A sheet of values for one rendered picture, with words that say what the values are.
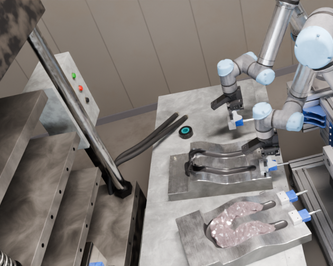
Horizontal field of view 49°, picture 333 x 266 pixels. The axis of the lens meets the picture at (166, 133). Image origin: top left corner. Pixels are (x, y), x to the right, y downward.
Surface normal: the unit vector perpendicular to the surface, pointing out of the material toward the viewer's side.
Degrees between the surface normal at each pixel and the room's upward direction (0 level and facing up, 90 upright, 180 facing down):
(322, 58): 84
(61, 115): 90
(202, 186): 90
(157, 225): 0
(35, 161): 0
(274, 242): 29
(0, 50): 90
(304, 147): 0
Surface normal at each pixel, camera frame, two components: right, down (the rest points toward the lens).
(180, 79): 0.07, 0.66
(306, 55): -0.55, 0.60
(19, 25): 0.96, -0.16
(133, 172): -0.27, -0.70
